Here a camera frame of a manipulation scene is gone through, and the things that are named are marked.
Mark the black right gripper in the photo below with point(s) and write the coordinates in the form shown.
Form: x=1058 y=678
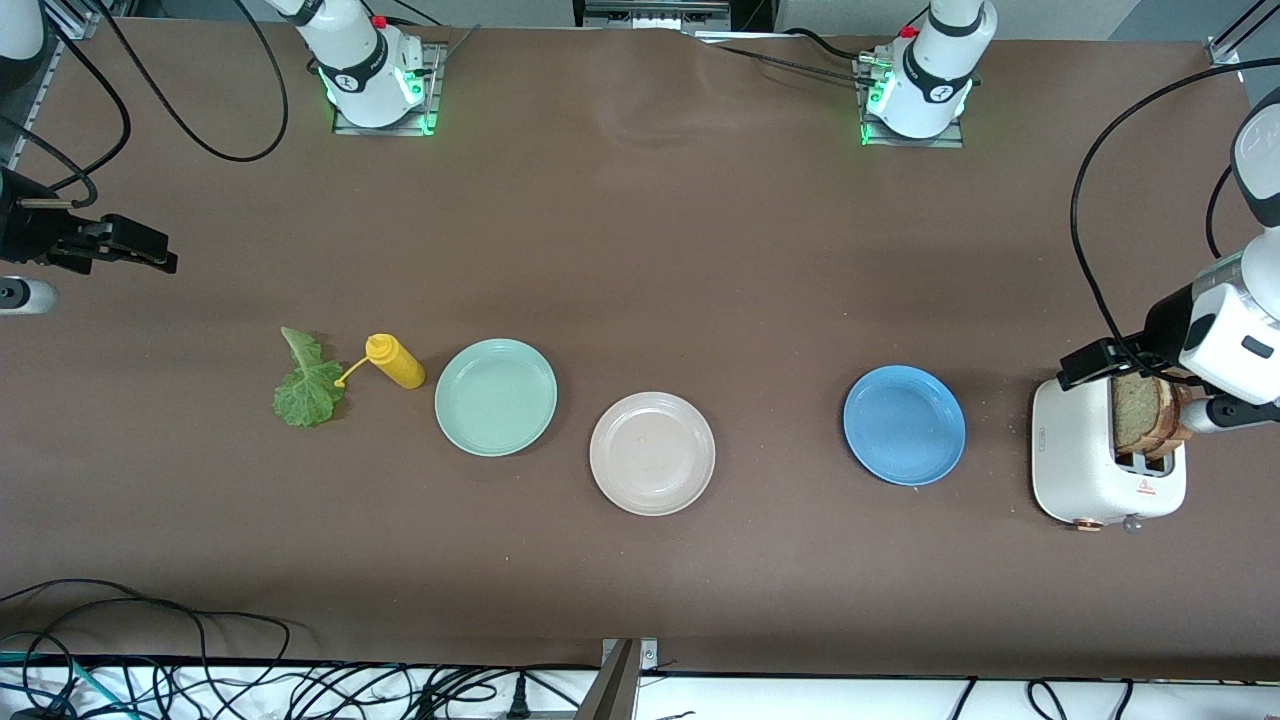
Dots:
x=25 y=232

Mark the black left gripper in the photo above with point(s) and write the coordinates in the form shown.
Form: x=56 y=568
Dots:
x=1163 y=321

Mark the brown bread slice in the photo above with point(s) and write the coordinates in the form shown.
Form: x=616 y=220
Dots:
x=1135 y=415
x=1180 y=425

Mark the green lettuce leaf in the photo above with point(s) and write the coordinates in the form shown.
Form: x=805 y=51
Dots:
x=308 y=395

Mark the yellow squeeze bottle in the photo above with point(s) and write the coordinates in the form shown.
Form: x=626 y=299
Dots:
x=400 y=365

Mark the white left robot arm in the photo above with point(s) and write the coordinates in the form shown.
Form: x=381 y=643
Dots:
x=935 y=80

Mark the blue plate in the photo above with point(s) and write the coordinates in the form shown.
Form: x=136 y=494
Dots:
x=905 y=425

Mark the mint green plate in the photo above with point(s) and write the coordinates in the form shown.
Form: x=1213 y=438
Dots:
x=495 y=397

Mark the beige plate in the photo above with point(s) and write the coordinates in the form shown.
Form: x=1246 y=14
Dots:
x=652 y=455

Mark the white toaster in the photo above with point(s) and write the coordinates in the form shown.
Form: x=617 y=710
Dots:
x=1075 y=460

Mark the black grey control box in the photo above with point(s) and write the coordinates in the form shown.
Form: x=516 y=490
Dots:
x=650 y=12

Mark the black power plug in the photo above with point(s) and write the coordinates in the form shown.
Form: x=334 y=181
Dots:
x=518 y=700

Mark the aluminium frame extrusion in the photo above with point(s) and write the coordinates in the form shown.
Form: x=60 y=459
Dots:
x=35 y=105

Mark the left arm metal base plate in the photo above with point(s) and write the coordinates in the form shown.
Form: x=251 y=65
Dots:
x=915 y=142

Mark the metal corner bracket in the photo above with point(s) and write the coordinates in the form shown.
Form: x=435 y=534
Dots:
x=1222 y=52

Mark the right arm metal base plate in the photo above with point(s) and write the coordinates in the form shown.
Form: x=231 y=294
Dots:
x=434 y=95

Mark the grey metal table bracket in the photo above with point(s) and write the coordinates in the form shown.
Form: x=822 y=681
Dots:
x=622 y=690

